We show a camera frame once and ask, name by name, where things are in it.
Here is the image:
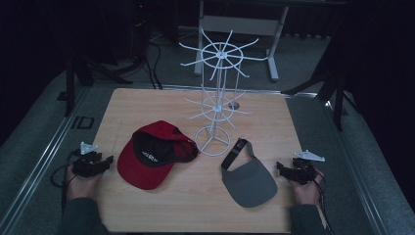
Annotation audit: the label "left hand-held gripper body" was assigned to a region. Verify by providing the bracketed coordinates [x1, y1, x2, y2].
[71, 141, 106, 179]

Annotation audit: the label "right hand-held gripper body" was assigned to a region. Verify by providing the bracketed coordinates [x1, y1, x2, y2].
[291, 149, 327, 186]

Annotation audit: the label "grey sun visor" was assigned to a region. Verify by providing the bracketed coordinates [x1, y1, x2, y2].
[220, 137, 279, 209]

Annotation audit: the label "red baseball cap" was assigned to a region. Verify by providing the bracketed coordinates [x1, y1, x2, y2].
[116, 119, 200, 191]

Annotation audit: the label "white wire hat rack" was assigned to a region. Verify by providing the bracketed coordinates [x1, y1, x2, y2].
[178, 28, 268, 158]

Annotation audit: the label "person's left hand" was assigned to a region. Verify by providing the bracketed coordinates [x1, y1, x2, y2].
[66, 164, 103, 201]

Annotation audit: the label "person's right hand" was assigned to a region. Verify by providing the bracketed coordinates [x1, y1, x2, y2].
[288, 168, 326, 207]

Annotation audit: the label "black metal stand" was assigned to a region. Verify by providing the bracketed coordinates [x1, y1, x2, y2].
[281, 69, 349, 132]
[63, 57, 134, 118]

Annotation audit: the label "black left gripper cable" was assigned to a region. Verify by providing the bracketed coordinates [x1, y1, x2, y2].
[50, 148, 81, 217]

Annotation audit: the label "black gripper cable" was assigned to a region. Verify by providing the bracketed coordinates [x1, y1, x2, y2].
[50, 148, 81, 217]
[302, 160, 335, 235]

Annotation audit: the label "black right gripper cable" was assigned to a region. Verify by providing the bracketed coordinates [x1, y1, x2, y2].
[302, 160, 335, 235]

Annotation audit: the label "black rectangular floor bracket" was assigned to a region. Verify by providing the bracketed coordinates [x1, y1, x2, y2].
[70, 116, 96, 129]

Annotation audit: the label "aluminium floor rail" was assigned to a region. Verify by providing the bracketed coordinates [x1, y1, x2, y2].
[323, 96, 391, 235]
[0, 85, 91, 235]

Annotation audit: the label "black floor cables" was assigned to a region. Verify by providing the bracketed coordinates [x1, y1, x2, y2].
[140, 40, 164, 91]

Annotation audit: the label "white metal desk frame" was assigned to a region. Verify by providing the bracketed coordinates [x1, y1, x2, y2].
[193, 0, 347, 82]

